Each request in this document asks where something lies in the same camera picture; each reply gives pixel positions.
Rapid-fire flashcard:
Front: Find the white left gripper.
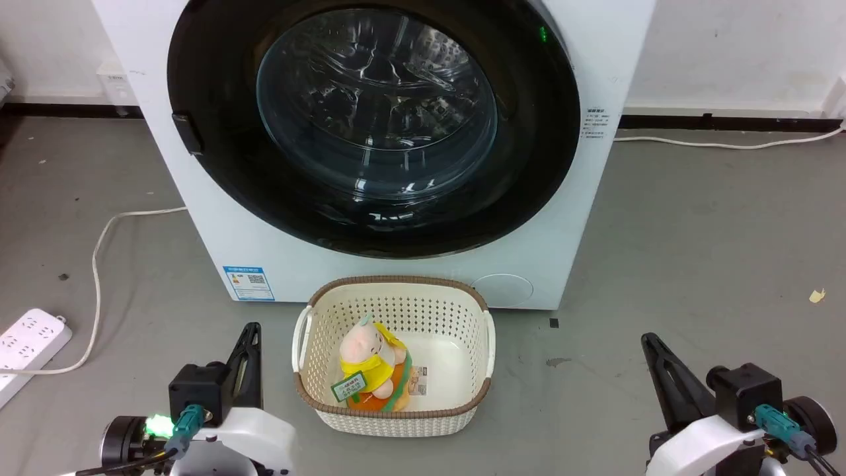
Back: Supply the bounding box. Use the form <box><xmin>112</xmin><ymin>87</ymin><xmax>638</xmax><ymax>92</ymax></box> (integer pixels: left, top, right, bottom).
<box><xmin>169</xmin><ymin>323</ymin><xmax>297</xmax><ymax>476</ymax></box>

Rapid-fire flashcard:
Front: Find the white text warning sticker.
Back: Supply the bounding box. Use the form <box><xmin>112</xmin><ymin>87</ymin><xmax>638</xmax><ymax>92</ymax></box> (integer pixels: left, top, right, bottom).
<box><xmin>581</xmin><ymin>106</ymin><xmax>606</xmax><ymax>140</ymax></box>

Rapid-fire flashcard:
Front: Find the black rectangular plastic device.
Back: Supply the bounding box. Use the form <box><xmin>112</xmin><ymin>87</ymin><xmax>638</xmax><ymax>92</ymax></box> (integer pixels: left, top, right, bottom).
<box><xmin>172</xmin><ymin>113</ymin><xmax>204</xmax><ymax>157</ymax></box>

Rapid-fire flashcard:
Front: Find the blue energy label sticker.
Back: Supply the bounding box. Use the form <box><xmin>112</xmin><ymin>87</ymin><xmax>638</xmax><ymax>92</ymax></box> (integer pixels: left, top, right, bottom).
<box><xmin>222</xmin><ymin>265</ymin><xmax>276</xmax><ymax>303</ymax></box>

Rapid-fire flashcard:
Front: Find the white perforated basket brown rim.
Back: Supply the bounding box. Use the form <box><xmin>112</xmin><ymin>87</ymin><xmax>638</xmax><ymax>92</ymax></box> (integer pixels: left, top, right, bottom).
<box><xmin>292</xmin><ymin>275</ymin><xmax>496</xmax><ymax>438</ymax></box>

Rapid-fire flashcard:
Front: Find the plush doll yellow orange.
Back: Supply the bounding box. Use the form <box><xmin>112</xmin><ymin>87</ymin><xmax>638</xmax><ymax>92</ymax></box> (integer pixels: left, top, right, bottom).
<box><xmin>338</xmin><ymin>315</ymin><xmax>413</xmax><ymax>413</ymax></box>

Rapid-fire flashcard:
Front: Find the white power strip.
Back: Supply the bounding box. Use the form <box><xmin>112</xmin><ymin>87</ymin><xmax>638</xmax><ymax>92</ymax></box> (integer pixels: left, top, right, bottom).
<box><xmin>0</xmin><ymin>308</ymin><xmax>73</xmax><ymax>409</ymax></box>

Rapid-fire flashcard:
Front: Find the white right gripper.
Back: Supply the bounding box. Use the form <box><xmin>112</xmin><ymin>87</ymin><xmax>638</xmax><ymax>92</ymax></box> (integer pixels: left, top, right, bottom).
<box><xmin>640</xmin><ymin>333</ymin><xmax>773</xmax><ymax>476</ymax></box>

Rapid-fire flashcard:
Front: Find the round black glass washer door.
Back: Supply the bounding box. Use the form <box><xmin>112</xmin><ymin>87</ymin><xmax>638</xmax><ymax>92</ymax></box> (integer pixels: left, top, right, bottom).
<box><xmin>167</xmin><ymin>0</ymin><xmax>582</xmax><ymax>259</ymax></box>

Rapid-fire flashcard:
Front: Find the thin white floor cable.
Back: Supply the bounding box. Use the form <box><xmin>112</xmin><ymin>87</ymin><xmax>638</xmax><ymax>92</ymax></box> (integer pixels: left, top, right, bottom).
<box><xmin>613</xmin><ymin>126</ymin><xmax>845</xmax><ymax>150</ymax></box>

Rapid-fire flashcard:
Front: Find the round white filter cover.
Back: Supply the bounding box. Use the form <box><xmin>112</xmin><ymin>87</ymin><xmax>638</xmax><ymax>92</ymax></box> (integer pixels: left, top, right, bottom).
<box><xmin>470</xmin><ymin>273</ymin><xmax>534</xmax><ymax>309</ymax></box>

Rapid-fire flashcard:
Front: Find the right arm teal plug cable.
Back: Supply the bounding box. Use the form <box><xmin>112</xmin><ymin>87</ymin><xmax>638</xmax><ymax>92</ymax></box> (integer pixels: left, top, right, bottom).
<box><xmin>753</xmin><ymin>404</ymin><xmax>846</xmax><ymax>476</ymax></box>

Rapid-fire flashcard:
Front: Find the white front-load washing machine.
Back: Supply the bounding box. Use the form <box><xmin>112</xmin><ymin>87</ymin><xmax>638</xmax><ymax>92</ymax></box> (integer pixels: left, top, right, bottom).
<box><xmin>91</xmin><ymin>0</ymin><xmax>657</xmax><ymax>311</ymax></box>

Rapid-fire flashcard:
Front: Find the green white doll tag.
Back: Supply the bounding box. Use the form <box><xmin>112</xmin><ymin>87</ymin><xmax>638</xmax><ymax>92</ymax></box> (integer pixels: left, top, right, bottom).
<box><xmin>330</xmin><ymin>372</ymin><xmax>368</xmax><ymax>403</ymax></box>

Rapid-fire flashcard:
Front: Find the white power strip cable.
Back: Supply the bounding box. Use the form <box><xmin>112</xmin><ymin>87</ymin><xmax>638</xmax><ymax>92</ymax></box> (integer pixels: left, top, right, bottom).
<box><xmin>0</xmin><ymin>206</ymin><xmax>188</xmax><ymax>377</ymax></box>

